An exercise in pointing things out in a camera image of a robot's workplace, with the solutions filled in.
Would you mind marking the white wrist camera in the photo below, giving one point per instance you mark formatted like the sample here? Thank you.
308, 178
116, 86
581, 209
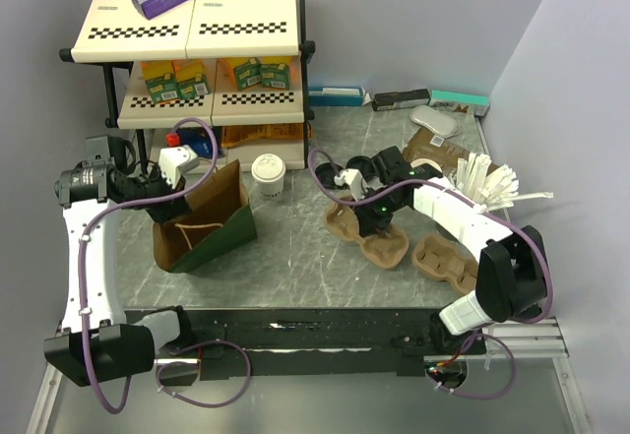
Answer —
174, 162
353, 179

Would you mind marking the teal flat box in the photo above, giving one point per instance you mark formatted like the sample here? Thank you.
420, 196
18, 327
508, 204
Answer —
477, 105

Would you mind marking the brown kraft coffee pouch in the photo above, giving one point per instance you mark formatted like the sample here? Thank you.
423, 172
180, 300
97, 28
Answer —
424, 144

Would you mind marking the brown pulp cup carrier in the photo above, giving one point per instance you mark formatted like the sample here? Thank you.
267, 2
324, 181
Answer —
439, 259

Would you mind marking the white paper coffee cup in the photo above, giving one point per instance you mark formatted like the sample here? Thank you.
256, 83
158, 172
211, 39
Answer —
271, 190

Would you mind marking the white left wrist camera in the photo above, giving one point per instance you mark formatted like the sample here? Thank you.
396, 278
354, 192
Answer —
174, 162

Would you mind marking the black cup lid stack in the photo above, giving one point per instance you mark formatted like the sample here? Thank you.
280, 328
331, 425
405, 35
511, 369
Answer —
327, 171

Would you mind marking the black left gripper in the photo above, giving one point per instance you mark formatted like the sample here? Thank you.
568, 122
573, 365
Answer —
169, 209

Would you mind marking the white plastic cup lid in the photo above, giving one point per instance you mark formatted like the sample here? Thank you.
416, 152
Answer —
268, 168

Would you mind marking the black flat box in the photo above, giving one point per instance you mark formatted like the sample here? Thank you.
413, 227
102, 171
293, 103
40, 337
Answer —
400, 100

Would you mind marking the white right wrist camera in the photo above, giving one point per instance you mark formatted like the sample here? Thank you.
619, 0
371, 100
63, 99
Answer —
353, 179

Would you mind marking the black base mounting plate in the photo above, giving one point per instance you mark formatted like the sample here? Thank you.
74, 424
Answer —
228, 343

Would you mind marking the blue snack bag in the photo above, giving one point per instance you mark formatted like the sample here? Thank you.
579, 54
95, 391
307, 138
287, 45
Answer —
198, 140

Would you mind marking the green yellow carton far left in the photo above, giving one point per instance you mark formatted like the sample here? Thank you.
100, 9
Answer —
159, 78

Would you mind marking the orange snack bag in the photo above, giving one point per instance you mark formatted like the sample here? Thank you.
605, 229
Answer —
233, 136

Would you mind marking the white oval pouch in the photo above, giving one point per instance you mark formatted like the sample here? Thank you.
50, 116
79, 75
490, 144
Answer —
435, 121

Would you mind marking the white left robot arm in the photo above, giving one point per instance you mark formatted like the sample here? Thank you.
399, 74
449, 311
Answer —
96, 341

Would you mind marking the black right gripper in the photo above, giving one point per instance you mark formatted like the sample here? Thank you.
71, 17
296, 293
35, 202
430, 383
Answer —
368, 222

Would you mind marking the brown green paper bag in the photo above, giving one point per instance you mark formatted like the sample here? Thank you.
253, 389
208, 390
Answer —
220, 220

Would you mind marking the aluminium rail frame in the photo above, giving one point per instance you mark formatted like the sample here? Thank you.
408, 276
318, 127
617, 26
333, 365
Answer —
523, 384

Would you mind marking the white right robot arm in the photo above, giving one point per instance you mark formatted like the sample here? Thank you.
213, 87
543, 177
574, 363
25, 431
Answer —
512, 274

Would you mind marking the white cup lid stack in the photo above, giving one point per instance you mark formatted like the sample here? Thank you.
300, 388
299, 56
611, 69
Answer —
425, 161

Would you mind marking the blue flat box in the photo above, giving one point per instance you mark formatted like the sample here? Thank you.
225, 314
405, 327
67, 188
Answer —
338, 97

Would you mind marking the beige three-tier shelf rack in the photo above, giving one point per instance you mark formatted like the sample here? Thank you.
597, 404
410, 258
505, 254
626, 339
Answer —
117, 39

